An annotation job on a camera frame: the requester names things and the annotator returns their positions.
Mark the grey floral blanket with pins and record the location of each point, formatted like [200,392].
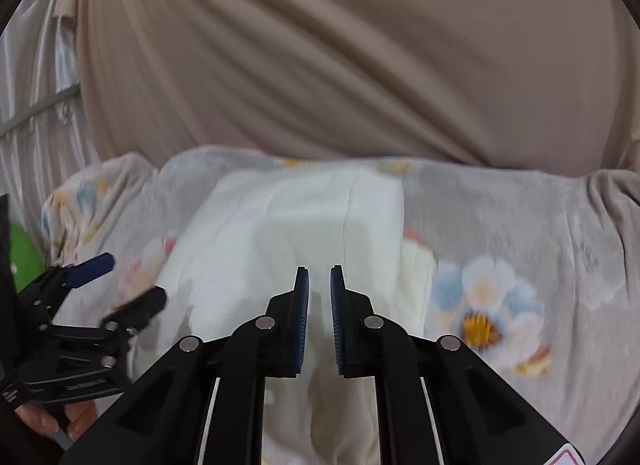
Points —
[510,245]

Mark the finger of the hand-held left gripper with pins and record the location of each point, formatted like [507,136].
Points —
[142,305]
[92,266]

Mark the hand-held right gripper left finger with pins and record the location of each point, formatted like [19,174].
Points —
[301,315]

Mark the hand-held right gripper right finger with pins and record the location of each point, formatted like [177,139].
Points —
[337,315]

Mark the beige curtain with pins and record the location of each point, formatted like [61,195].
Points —
[340,45]

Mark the white sheer curtain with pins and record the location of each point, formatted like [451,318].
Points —
[45,105]

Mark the green cloth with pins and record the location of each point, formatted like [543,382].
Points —
[25,257]

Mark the white quilted jacket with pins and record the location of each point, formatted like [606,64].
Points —
[280,235]

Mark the white window rail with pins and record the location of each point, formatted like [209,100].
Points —
[37,107]

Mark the person's left hand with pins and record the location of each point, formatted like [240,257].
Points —
[75,417]

